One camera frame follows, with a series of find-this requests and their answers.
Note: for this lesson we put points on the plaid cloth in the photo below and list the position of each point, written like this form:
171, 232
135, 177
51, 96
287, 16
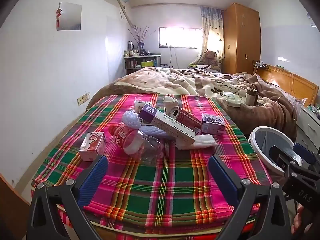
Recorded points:
150, 192

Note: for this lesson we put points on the wall socket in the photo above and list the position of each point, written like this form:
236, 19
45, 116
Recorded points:
83, 99

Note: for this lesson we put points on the square wall mirror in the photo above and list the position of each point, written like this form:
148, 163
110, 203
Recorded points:
70, 17

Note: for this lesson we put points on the brown wooden board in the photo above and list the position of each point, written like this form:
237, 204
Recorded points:
12, 210

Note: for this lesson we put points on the steel thermos cup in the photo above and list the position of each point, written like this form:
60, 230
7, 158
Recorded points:
251, 97

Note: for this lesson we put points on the cluster of toiletry bottles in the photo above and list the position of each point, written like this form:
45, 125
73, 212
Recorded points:
132, 52

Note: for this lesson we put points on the person's right hand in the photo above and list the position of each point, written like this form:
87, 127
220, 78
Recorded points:
298, 221

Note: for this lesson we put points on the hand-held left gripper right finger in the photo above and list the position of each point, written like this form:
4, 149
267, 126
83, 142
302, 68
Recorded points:
222, 180

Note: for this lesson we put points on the vase with dried branches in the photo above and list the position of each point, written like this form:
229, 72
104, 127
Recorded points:
141, 45

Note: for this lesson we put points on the red drink can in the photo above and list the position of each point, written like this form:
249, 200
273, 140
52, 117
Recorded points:
187, 118

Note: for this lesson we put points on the purple white medicine box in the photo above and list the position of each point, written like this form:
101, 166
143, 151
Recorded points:
172, 127

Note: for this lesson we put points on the red white small carton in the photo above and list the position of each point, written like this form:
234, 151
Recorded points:
91, 146

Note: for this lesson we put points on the cluster of cosmetics boxes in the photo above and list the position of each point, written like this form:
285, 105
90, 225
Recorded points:
314, 108

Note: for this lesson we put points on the lavender foam wrap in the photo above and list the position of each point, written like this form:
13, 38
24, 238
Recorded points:
152, 132

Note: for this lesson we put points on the yellow green box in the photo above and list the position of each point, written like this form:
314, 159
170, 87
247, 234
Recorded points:
147, 63

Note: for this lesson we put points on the power strip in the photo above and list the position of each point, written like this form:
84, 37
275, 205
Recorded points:
260, 63

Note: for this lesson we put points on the white round bin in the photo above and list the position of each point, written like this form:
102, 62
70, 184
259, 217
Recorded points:
265, 140

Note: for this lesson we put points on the brown teddy bear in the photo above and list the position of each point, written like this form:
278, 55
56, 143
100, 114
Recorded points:
209, 58

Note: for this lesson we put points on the wrapped air conditioner pipe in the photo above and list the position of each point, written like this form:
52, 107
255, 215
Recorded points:
125, 12

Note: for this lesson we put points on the small shelf unit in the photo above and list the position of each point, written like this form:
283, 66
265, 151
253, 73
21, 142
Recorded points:
130, 65

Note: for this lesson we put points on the pale pink bedsheet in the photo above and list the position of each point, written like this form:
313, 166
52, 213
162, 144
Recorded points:
292, 100

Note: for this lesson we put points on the printed paper cup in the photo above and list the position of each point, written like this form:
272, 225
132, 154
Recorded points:
170, 102

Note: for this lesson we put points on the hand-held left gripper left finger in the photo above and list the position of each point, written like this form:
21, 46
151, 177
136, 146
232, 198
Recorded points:
93, 177

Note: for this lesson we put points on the red knot ornament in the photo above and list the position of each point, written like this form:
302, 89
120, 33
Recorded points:
59, 13

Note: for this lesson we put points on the red label plastic bottle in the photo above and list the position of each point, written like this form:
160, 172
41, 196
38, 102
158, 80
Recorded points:
127, 137

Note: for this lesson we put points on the patterned curtain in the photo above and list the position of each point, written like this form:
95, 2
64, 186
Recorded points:
212, 30

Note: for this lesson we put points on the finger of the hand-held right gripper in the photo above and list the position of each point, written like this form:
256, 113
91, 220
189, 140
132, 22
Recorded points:
303, 152
283, 161

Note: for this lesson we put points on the white printed packet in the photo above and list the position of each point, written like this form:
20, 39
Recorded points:
141, 104

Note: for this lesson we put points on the white nightstand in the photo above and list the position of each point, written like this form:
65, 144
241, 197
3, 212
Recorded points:
306, 122

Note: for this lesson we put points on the white foam fruit net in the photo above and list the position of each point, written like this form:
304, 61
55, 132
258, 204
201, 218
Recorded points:
131, 118

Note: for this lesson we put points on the purple small carton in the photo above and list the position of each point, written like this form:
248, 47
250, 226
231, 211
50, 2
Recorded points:
212, 126

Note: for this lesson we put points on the wooden headboard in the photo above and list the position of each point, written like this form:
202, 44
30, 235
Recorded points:
295, 82

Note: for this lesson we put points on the window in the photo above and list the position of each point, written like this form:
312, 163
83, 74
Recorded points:
180, 37

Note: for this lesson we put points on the brown printed blanket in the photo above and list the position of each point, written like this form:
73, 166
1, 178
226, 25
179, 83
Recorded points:
175, 80

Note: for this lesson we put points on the wooden wardrobe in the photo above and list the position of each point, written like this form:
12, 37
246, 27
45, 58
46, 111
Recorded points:
240, 42

